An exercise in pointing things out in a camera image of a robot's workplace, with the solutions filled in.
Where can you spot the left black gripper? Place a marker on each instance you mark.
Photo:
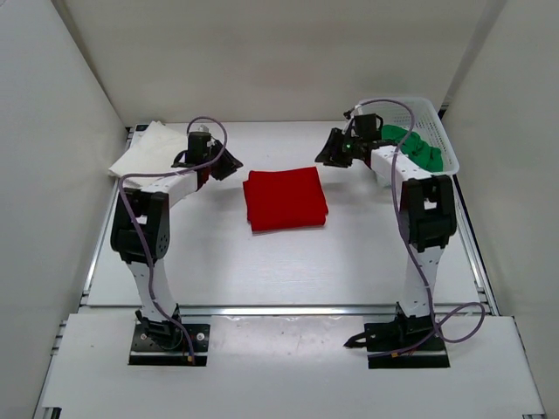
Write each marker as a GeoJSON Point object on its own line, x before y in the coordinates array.
{"type": "Point", "coordinates": [231, 164]}

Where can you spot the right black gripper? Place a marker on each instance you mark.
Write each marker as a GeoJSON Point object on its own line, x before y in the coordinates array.
{"type": "Point", "coordinates": [333, 156]}

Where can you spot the red t shirt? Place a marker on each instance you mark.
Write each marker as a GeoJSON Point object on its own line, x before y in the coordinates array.
{"type": "Point", "coordinates": [285, 200]}

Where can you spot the white t shirt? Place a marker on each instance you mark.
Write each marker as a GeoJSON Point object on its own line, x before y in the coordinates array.
{"type": "Point", "coordinates": [153, 152]}

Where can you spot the green t shirt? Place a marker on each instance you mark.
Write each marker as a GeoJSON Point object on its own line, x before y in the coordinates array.
{"type": "Point", "coordinates": [415, 148]}

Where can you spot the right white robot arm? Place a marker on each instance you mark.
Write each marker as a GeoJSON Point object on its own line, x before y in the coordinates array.
{"type": "Point", "coordinates": [426, 215]}

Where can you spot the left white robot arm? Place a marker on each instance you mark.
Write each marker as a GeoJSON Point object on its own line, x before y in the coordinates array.
{"type": "Point", "coordinates": [141, 225]}

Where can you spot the white plastic basket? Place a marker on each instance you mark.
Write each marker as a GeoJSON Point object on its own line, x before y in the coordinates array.
{"type": "Point", "coordinates": [427, 124]}

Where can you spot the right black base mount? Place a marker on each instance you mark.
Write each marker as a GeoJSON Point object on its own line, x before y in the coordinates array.
{"type": "Point", "coordinates": [403, 343]}

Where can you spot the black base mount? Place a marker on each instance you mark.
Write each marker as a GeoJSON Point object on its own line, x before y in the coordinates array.
{"type": "Point", "coordinates": [403, 343]}
{"type": "Point", "coordinates": [163, 344]}

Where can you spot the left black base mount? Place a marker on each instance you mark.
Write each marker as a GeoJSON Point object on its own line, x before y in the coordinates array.
{"type": "Point", "coordinates": [163, 344]}

